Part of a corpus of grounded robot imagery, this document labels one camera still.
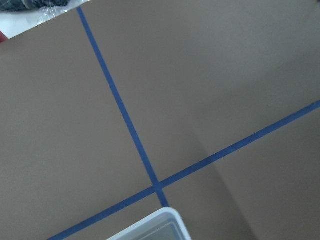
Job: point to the clear plastic bin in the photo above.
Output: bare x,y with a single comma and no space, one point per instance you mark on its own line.
164,224

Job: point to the clear plastic wrap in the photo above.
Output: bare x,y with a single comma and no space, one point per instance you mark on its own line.
57,8

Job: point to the folded dark blue umbrella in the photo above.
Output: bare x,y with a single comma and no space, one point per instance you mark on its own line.
25,5

